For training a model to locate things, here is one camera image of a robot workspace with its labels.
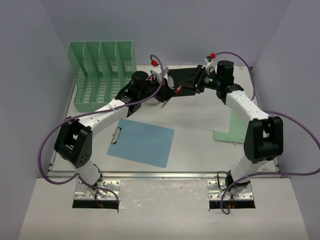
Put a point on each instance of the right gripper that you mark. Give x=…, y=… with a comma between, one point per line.
x=198, y=82

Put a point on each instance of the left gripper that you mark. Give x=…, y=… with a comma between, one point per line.
x=162, y=93

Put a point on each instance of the red pen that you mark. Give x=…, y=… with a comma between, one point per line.
x=172, y=94

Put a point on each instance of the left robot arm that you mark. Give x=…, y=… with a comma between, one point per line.
x=74, y=142

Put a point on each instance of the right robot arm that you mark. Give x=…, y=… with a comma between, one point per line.
x=264, y=138

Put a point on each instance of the white round desk organizer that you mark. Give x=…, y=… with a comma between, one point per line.
x=152, y=101

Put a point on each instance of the black clipboard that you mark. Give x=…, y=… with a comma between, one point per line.
x=190, y=81

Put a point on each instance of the white clipboard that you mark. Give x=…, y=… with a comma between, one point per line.
x=209, y=113

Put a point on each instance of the green mesh file organizer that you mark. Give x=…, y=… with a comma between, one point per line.
x=101, y=69

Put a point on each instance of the green clipboard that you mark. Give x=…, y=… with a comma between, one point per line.
x=236, y=133

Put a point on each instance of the blue clipboard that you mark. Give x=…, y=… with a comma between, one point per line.
x=142, y=143

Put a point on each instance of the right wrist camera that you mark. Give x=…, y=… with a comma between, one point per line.
x=210, y=64

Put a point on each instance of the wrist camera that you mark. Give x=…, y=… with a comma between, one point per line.
x=156, y=68
x=210, y=64

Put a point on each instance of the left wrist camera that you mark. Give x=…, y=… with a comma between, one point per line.
x=156, y=68

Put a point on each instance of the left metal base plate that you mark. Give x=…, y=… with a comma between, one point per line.
x=107, y=189

